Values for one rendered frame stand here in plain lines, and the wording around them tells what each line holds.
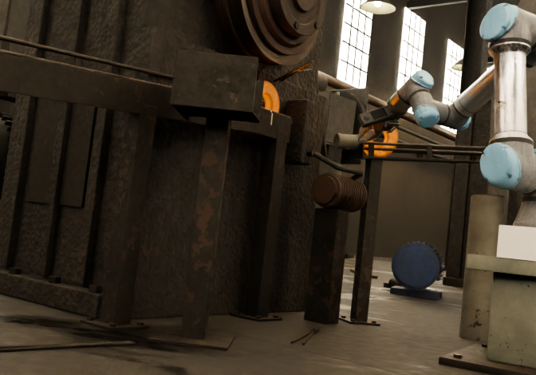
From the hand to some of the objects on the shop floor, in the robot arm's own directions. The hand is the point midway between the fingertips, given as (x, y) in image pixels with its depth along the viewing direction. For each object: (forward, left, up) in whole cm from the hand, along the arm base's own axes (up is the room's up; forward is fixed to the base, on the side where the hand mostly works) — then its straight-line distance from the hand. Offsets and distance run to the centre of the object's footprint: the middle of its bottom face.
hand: (359, 139), depth 246 cm
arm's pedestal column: (-68, +15, -69) cm, 98 cm away
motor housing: (+7, -4, -67) cm, 67 cm away
